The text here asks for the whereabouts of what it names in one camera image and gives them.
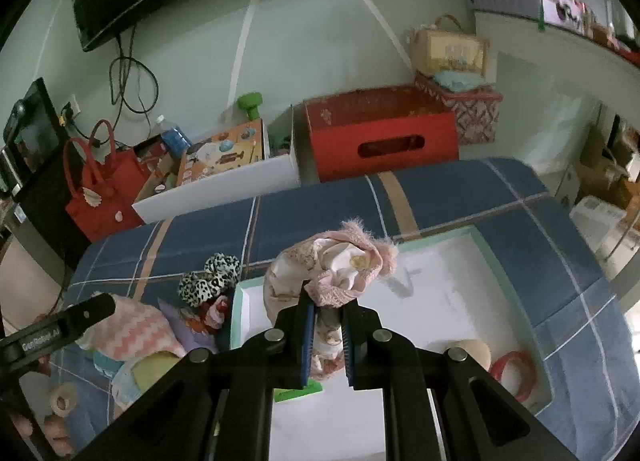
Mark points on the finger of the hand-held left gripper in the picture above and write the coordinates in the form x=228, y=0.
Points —
x=60, y=328

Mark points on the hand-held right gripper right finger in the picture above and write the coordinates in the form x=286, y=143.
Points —
x=348, y=351

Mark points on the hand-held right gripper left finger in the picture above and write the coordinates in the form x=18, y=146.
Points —
x=307, y=346

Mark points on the green tissue pack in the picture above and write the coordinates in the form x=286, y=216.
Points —
x=297, y=392

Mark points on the pink chevron fluffy cloth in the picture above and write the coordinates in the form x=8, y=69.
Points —
x=140, y=331

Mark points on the pink patterned cloth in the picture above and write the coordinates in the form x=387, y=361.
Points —
x=335, y=266

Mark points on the yellow sponge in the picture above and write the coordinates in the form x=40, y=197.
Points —
x=157, y=368

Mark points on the mint shallow box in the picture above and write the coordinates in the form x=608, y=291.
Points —
x=450, y=291

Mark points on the beige makeup sponge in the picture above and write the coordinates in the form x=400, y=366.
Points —
x=472, y=348

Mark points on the purple cloth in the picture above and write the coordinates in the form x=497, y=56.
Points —
x=185, y=323

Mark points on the red tape roll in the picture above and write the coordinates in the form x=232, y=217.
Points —
x=517, y=366

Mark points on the person's left hand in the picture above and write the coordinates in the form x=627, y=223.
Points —
x=55, y=433

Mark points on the beige tape roll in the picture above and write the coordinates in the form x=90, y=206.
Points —
x=64, y=398

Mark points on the red white scrunchie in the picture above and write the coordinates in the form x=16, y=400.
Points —
x=215, y=313

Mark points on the black cabinet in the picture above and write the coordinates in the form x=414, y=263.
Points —
x=35, y=221

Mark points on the leopard print scrunchie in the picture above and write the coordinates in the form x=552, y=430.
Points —
x=207, y=278

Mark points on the red handbag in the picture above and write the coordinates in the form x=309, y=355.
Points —
x=100, y=201

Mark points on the white storage box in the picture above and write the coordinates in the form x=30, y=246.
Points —
x=220, y=188

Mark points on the blue plaid tablecloth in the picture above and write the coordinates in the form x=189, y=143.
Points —
x=450, y=201

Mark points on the black appliance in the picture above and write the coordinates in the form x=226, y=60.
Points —
x=30, y=131

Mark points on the orange puzzle toy board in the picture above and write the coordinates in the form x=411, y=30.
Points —
x=225, y=153

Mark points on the red cardboard box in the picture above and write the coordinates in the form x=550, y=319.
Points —
x=385, y=136

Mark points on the plastic water bottle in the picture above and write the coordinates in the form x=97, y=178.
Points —
x=172, y=136

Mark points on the green dumbbell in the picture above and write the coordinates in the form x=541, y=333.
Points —
x=250, y=106

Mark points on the red patterned basket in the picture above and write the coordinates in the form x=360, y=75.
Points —
x=470, y=106

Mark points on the white carton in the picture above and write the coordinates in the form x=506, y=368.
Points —
x=605, y=226

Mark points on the beige woven basket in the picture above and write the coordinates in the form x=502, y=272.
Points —
x=450, y=53

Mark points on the white shelf ledge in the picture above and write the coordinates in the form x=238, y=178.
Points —
x=550, y=61

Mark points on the wall outlet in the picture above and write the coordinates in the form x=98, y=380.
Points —
x=70, y=111

